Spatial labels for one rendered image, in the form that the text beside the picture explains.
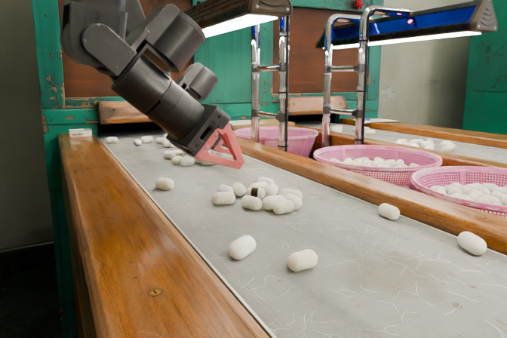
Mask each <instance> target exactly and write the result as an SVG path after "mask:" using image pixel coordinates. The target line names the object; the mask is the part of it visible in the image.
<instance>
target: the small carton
mask: <svg viewBox="0 0 507 338"><path fill-rule="evenodd" d="M69 136H70V137H92V130H91V129H90V128H84V129H69Z"/></svg>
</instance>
